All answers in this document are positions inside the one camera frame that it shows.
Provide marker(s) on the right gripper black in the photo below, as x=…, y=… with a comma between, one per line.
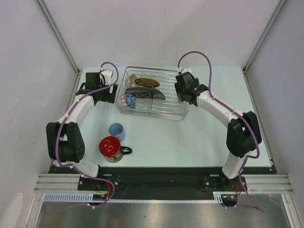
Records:
x=179, y=91

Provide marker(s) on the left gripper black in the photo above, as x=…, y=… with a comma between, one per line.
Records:
x=110, y=97

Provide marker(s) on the blue patterned bowl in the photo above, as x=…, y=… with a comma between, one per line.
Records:
x=127, y=100

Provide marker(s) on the red brown patterned bowl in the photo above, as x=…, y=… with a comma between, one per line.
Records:
x=130, y=81

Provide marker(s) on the black floral square plate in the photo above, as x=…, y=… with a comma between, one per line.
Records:
x=146, y=92

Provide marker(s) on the wire metal dish rack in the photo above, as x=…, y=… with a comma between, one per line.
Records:
x=170, y=108

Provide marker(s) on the yellow round plate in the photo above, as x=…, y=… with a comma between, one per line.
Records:
x=147, y=82

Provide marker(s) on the light blue cup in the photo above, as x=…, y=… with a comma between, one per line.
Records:
x=117, y=130

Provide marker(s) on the red black mug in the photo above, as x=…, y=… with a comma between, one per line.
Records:
x=112, y=150

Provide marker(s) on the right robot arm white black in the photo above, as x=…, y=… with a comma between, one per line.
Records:
x=243, y=132

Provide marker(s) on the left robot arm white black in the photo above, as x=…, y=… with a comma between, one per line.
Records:
x=65, y=142

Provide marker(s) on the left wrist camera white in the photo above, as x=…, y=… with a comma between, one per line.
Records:
x=105, y=76

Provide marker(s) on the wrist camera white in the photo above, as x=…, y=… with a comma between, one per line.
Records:
x=105, y=76
x=183, y=70

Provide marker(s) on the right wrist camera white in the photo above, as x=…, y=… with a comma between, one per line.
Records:
x=183, y=70

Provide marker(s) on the left aluminium frame post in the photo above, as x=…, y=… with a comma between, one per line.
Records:
x=57, y=34

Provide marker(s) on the aluminium frame post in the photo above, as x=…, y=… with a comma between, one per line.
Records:
x=57, y=34
x=266, y=31

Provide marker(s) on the aluminium front rail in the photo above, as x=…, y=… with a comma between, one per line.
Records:
x=256, y=184

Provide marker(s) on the right aluminium frame post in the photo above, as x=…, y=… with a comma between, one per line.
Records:
x=266, y=31

